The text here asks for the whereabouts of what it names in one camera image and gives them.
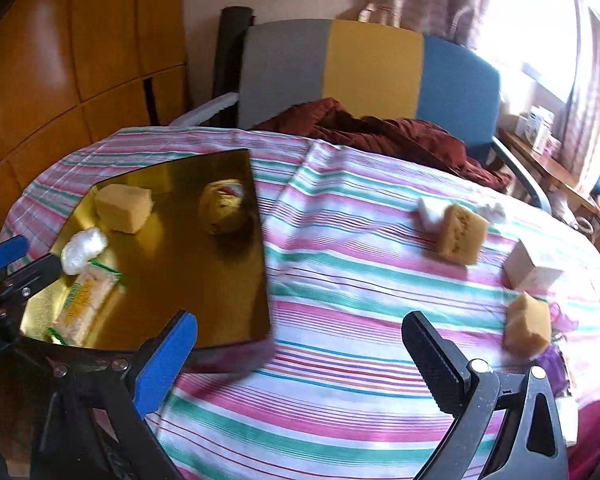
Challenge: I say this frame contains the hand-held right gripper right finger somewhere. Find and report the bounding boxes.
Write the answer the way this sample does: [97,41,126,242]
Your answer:
[401,311,571,480]

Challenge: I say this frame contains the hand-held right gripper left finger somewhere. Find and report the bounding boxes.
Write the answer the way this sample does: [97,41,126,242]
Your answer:
[30,310,199,480]

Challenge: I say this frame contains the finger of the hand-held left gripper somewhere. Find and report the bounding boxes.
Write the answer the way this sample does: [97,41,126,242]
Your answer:
[0,236,29,277]
[0,253,64,314]

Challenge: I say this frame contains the cracker packet green edges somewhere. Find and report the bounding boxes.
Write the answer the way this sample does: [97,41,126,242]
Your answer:
[47,259,126,348]

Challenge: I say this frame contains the white plastic ball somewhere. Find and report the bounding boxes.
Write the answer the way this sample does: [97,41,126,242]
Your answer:
[61,226,108,276]

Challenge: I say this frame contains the gold tray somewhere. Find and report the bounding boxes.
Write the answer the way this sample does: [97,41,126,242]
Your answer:
[19,148,273,356]

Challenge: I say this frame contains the tan sponge cake block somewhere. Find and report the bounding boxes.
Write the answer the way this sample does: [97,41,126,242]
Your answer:
[437,203,491,266]
[502,292,553,361]

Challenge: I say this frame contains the yellow sponge cake block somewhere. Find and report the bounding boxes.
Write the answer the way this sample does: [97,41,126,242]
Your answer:
[94,183,153,234]

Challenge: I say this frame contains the white small box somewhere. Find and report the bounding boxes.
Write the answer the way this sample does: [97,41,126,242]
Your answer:
[503,238,566,292]

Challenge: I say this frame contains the striped bedsheet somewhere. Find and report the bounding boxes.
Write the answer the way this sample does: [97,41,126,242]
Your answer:
[5,126,600,480]

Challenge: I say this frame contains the purple packet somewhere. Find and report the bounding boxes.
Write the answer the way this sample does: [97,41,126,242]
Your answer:
[535,345,573,396]

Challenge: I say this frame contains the round tan wrapped pastry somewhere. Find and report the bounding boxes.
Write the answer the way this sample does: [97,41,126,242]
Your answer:
[198,179,253,236]

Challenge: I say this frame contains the wooden wardrobe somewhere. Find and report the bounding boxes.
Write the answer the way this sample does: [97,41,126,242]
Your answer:
[0,0,191,231]

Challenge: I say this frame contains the maroon cloth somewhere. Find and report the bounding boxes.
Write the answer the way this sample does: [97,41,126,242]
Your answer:
[252,97,511,191]

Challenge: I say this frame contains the wooden side table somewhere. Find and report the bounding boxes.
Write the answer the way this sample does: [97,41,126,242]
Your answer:
[497,127,600,256]

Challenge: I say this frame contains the white blue carton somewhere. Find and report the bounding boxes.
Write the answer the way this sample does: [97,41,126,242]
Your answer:
[515,105,556,153]

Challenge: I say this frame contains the grey yellow blue chair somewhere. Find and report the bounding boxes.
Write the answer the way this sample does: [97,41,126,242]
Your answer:
[170,19,556,211]

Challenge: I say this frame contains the black rolled mat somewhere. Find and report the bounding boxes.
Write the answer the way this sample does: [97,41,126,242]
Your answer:
[212,6,256,111]

